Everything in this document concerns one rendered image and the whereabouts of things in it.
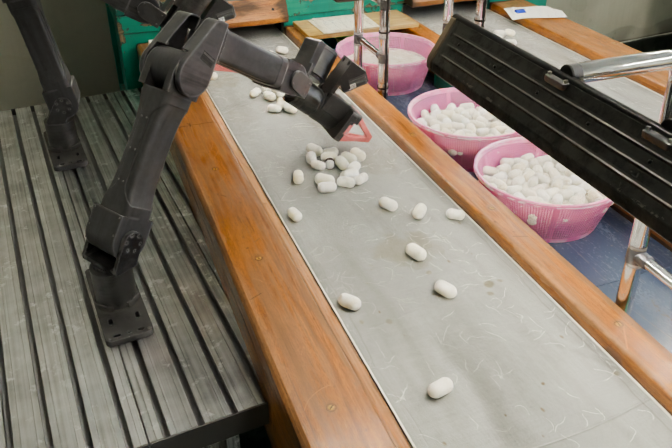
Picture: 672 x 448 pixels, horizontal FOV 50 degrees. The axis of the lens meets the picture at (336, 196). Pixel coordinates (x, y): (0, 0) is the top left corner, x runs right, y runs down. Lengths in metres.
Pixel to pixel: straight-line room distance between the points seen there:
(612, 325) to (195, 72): 0.68
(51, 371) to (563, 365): 0.69
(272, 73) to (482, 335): 0.56
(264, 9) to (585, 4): 2.32
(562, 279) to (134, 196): 0.63
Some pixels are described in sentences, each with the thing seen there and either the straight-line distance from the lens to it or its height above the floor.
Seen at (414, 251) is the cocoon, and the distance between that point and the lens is 1.10.
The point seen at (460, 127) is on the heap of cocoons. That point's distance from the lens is 1.55.
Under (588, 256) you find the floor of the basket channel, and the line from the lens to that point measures 1.30.
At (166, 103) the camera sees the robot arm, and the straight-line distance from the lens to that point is 1.08.
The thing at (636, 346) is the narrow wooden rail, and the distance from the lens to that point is 0.99.
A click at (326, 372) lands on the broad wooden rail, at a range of 0.89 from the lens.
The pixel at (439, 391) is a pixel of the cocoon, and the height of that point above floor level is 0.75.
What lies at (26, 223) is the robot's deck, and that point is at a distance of 1.45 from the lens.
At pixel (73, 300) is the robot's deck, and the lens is 1.22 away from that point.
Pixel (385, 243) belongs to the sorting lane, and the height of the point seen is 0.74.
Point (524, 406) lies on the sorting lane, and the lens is 0.91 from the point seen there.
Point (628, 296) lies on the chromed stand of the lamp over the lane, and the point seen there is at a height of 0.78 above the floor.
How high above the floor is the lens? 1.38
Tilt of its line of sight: 30 degrees down
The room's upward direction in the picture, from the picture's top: straight up
